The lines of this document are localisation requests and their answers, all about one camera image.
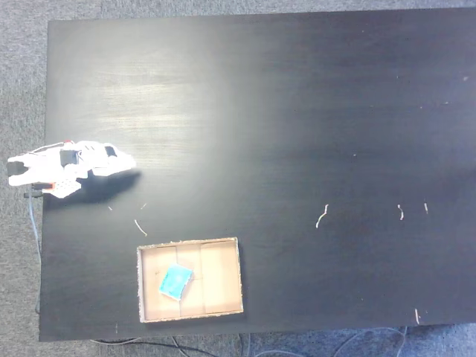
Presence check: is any white floor cable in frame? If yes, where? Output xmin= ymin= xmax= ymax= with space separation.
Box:
xmin=89 ymin=337 xmax=143 ymax=346

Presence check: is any green block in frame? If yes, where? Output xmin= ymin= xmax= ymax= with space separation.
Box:
xmin=158 ymin=263 xmax=194 ymax=300

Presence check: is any grey-blue floor cable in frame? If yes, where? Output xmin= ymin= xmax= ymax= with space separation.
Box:
xmin=237 ymin=325 xmax=410 ymax=357

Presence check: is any black floor cable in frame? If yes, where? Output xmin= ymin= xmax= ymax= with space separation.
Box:
xmin=139 ymin=336 xmax=220 ymax=357

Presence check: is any grey-blue power cable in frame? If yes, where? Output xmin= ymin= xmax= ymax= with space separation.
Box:
xmin=28 ymin=196 xmax=43 ymax=314

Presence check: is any open cardboard box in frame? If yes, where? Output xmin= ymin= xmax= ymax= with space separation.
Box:
xmin=136 ymin=237 xmax=245 ymax=324

